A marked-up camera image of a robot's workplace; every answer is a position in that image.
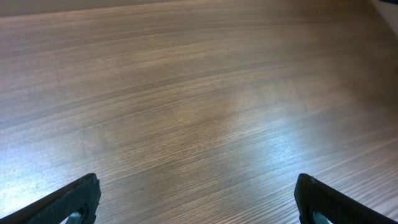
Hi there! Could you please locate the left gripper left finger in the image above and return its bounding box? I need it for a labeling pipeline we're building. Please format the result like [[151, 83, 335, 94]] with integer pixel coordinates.
[[1, 173, 101, 224]]

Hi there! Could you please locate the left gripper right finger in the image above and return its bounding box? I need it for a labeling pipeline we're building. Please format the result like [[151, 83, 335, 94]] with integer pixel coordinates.
[[294, 173, 397, 224]]

